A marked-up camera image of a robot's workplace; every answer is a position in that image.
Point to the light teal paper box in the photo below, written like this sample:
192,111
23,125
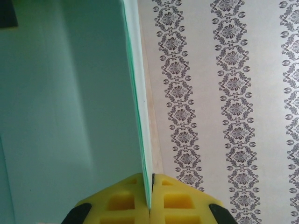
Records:
70,98

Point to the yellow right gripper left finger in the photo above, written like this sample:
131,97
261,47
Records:
121,205

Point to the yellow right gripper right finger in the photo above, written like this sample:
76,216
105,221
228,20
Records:
177,205

